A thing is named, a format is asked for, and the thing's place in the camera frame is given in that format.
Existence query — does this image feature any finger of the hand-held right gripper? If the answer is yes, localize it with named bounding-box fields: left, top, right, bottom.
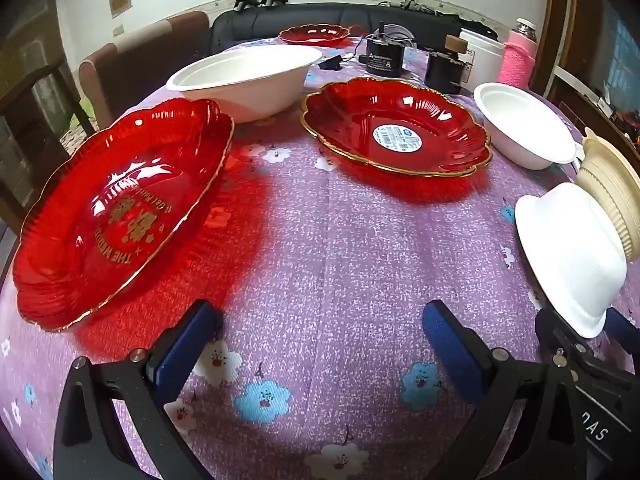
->
left=605, top=307, right=640, bottom=357
left=535, top=307, right=588, bottom=376

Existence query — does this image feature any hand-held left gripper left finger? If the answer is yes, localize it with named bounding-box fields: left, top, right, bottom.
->
left=53, top=299, right=224, bottom=480

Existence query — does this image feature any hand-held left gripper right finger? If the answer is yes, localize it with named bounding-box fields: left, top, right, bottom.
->
left=422, top=300, right=583, bottom=480

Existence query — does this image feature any small white paper bowl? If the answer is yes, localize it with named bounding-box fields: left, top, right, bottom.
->
left=515, top=182, right=628, bottom=338

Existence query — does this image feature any beige ribbed bowl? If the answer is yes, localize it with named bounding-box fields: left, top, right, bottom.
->
left=575, top=127, right=640, bottom=261

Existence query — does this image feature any large red gold-print plate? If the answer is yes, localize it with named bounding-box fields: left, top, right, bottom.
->
left=11, top=97, right=236, bottom=333

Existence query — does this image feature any medium white paper bowl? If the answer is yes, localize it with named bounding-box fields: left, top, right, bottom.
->
left=472, top=82, right=583, bottom=171

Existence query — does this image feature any red plate with white sticker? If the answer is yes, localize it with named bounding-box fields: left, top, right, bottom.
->
left=300, top=76, right=494, bottom=178

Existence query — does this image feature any large white paper bowl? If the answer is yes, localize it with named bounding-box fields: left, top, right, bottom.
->
left=166, top=45, right=323, bottom=123

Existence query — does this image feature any purple floral tablecloth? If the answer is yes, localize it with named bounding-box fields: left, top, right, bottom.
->
left=0, top=35, right=640, bottom=480

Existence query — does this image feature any dark wooden chair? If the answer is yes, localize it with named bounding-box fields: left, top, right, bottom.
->
left=0, top=57, right=98, bottom=241

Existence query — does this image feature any black device with cork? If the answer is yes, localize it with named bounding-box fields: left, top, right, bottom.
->
left=425, top=34, right=473, bottom=95

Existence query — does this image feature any bottle in pink knitted sleeve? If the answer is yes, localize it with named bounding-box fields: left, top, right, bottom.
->
left=497, top=17, right=540, bottom=90

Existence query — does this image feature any white plastic jar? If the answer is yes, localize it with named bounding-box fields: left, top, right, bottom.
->
left=459, top=29, right=507, bottom=90

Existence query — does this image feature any brown armchair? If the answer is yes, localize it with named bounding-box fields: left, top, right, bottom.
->
left=79, top=10, right=211, bottom=131

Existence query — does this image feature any black cylindrical motor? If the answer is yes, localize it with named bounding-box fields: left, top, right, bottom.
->
left=361, top=22, right=408, bottom=78

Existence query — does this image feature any black leather sofa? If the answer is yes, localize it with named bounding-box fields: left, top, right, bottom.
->
left=209, top=2, right=496, bottom=53

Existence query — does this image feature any small red plate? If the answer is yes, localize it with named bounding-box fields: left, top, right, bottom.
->
left=278, top=23, right=349, bottom=47

